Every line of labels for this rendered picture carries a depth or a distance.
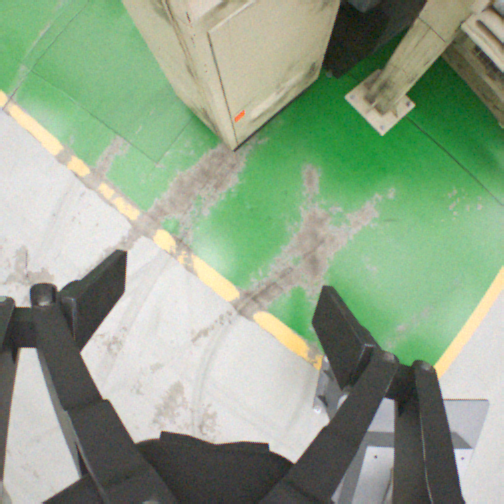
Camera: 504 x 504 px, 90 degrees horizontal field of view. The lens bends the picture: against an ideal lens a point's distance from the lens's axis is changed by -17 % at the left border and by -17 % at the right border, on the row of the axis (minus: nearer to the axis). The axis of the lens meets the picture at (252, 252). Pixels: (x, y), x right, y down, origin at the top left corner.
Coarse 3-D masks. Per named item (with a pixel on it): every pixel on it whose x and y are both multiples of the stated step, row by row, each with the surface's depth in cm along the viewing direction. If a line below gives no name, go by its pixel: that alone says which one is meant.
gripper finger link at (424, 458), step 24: (432, 384) 11; (408, 408) 11; (432, 408) 10; (408, 432) 10; (432, 432) 9; (408, 456) 9; (432, 456) 8; (408, 480) 8; (432, 480) 7; (456, 480) 7
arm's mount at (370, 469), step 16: (368, 432) 74; (384, 432) 74; (368, 448) 67; (384, 448) 67; (464, 448) 65; (352, 464) 73; (368, 464) 67; (384, 464) 66; (464, 464) 64; (352, 480) 70; (368, 480) 66; (384, 480) 66; (352, 496) 67; (368, 496) 66
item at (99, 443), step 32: (32, 288) 11; (64, 320) 11; (64, 352) 9; (64, 384) 8; (64, 416) 7; (96, 416) 7; (96, 448) 6; (128, 448) 6; (96, 480) 5; (128, 480) 5; (160, 480) 5
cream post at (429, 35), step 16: (432, 0) 67; (448, 0) 63; (464, 0) 59; (432, 16) 72; (448, 16) 67; (464, 16) 63; (416, 32) 81; (432, 32) 76; (448, 32) 71; (400, 48) 93; (416, 48) 87; (432, 48) 82; (400, 64) 99; (416, 64) 93; (384, 80) 114; (400, 80) 106; (416, 80) 110; (368, 96) 132; (384, 96) 122; (400, 96) 118; (384, 112) 132
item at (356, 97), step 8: (376, 72) 136; (368, 80) 136; (360, 88) 137; (352, 96) 135; (360, 96) 137; (352, 104) 137; (360, 104) 137; (368, 104) 136; (400, 104) 136; (408, 104) 134; (360, 112) 137; (368, 112) 137; (376, 112) 136; (400, 112) 136; (368, 120) 137; (376, 120) 136; (384, 120) 136; (392, 120) 136; (376, 128) 136; (384, 128) 136
